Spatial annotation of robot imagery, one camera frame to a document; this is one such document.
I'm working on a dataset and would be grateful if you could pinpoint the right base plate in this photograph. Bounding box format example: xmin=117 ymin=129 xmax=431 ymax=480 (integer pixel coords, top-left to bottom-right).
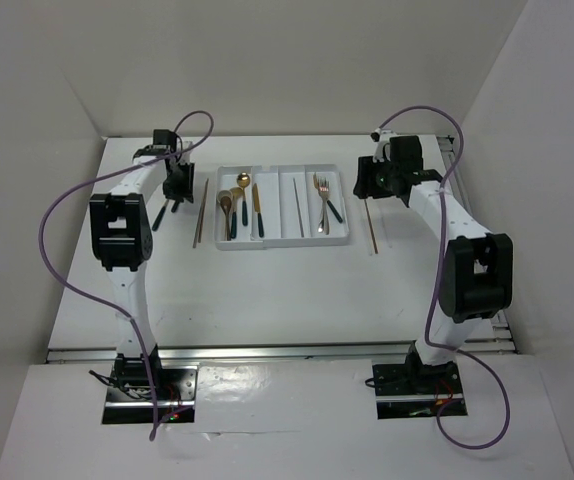
xmin=364 ymin=362 xmax=468 ymax=420

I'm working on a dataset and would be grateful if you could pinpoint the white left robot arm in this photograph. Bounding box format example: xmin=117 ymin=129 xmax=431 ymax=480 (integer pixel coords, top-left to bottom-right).
xmin=89 ymin=129 xmax=195 ymax=399

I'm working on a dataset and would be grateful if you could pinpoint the metal chopstick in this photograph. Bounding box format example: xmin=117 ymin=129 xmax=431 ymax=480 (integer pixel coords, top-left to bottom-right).
xmin=292 ymin=177 xmax=305 ymax=238

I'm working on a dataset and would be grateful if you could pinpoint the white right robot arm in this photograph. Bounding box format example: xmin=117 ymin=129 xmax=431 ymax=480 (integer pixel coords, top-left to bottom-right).
xmin=353 ymin=130 xmax=513 ymax=394

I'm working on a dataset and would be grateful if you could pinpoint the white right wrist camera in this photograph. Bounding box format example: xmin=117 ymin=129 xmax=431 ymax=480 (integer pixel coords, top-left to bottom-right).
xmin=370 ymin=128 xmax=397 ymax=162

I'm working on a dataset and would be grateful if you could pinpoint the gold fork green handle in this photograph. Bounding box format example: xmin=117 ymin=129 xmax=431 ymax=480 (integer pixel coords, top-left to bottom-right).
xmin=313 ymin=173 xmax=344 ymax=224
xmin=151 ymin=199 xmax=169 ymax=232

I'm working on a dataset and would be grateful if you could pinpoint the white cutlery tray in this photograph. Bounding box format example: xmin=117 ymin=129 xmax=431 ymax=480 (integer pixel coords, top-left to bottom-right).
xmin=214 ymin=164 xmax=350 ymax=251

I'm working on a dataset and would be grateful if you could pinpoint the aluminium rail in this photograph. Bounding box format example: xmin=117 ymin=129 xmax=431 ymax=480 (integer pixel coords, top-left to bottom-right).
xmin=46 ymin=338 xmax=517 ymax=364

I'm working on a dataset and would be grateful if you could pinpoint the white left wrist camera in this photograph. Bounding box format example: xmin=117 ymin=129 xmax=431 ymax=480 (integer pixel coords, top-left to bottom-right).
xmin=170 ymin=140 xmax=193 ymax=165

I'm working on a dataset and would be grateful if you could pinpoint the brown chopstick pair left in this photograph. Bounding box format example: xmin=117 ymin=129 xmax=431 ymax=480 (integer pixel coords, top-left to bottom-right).
xmin=192 ymin=178 xmax=209 ymax=249

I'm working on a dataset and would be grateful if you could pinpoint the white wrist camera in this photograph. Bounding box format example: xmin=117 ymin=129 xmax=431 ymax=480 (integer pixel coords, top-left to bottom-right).
xmin=170 ymin=140 xmax=193 ymax=165
xmin=370 ymin=128 xmax=397 ymax=162

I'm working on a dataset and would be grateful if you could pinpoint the brown chopstick right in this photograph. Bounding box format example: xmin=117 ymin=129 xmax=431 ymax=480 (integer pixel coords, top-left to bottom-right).
xmin=363 ymin=199 xmax=379 ymax=255

